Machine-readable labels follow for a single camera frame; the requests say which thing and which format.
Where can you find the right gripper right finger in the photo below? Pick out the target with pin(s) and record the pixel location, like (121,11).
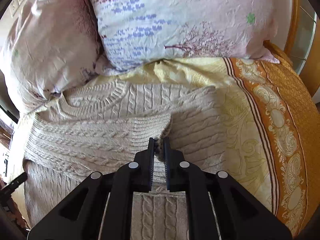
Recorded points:
(218,207)

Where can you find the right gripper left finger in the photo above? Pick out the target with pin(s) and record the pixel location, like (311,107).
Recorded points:
(100,207)

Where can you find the beige cable knit sweater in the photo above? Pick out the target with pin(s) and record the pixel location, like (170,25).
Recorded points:
(101,128)

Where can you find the yellow patterned bed sheet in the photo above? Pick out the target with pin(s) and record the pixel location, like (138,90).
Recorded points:
(266,128)

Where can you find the pink floral upper pillow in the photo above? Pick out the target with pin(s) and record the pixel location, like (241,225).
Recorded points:
(52,46)

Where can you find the white lavender lower pillow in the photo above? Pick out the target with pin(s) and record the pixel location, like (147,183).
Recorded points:
(136,32)

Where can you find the wooden bed headboard frame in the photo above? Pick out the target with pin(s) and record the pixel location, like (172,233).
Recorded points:
(302,44)

